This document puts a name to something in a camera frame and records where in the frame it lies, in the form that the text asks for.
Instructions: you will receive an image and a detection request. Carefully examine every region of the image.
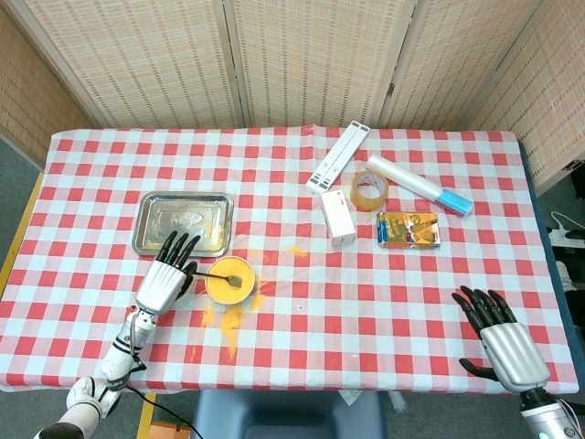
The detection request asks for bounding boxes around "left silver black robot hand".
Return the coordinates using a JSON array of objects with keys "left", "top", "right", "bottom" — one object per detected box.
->
[{"left": 134, "top": 230, "right": 202, "bottom": 316}]

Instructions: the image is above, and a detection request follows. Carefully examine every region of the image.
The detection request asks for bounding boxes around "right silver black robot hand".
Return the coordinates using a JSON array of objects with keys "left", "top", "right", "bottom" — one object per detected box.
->
[{"left": 451, "top": 285, "right": 552, "bottom": 393}]

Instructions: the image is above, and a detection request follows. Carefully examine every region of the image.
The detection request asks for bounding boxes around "dark metal spoon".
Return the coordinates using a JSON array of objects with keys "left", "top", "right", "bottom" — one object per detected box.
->
[{"left": 190, "top": 271, "right": 243, "bottom": 289}]

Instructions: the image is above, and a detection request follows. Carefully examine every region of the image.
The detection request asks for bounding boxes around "yellow bowl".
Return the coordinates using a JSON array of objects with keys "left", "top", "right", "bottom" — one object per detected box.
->
[{"left": 204, "top": 256, "right": 257, "bottom": 306}]

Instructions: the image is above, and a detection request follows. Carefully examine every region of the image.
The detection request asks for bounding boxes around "yellow powder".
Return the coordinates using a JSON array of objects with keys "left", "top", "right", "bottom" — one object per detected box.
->
[{"left": 198, "top": 244, "right": 312, "bottom": 360}]

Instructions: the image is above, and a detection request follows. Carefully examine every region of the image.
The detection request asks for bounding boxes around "rectangular metal tray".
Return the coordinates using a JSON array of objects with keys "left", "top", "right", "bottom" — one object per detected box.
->
[{"left": 132, "top": 191, "right": 236, "bottom": 258}]

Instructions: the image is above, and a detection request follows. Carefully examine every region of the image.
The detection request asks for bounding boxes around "black device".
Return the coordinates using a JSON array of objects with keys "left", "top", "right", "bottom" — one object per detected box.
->
[{"left": 550, "top": 246, "right": 585, "bottom": 287}]

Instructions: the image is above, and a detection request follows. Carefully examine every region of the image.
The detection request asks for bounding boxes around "white power strip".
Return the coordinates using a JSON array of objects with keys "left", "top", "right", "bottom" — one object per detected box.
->
[{"left": 548, "top": 210, "right": 585, "bottom": 248}]

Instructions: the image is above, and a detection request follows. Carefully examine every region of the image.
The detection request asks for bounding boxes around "orange box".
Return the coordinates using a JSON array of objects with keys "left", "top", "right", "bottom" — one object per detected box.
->
[{"left": 149, "top": 421, "right": 193, "bottom": 439}]

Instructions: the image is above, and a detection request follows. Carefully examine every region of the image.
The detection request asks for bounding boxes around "orange blue snack packet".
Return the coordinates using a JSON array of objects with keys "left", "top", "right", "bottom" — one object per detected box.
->
[{"left": 376, "top": 211, "right": 442, "bottom": 251}]

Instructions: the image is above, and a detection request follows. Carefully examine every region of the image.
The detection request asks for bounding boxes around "red white checkered tablecloth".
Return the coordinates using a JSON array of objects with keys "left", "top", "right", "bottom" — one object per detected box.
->
[{"left": 0, "top": 125, "right": 580, "bottom": 395}]

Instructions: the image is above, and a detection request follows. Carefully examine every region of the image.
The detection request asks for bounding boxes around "blue chair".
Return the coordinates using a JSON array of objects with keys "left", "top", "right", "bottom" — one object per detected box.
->
[{"left": 191, "top": 389, "right": 388, "bottom": 439}]

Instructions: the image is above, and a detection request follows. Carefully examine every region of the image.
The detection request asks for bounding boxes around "small white cardboard box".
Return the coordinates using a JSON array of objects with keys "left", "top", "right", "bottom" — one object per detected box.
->
[{"left": 319, "top": 187, "right": 357, "bottom": 250}]

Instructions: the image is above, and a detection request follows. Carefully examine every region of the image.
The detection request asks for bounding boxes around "white cling film roll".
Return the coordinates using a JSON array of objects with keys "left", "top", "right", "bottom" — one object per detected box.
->
[{"left": 366, "top": 154, "right": 473, "bottom": 217}]

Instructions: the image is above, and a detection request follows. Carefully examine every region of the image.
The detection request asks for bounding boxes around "clear packing tape roll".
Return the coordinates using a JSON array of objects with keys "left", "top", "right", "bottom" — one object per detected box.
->
[{"left": 349, "top": 170, "right": 390, "bottom": 212}]

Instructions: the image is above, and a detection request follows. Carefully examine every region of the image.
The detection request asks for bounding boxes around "white folding stand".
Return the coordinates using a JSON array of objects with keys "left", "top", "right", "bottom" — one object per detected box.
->
[{"left": 304, "top": 120, "right": 370, "bottom": 195}]

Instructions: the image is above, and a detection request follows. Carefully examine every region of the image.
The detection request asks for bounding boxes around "bamboo folding screen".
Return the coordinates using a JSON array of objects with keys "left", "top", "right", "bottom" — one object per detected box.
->
[{"left": 0, "top": 0, "right": 585, "bottom": 193}]

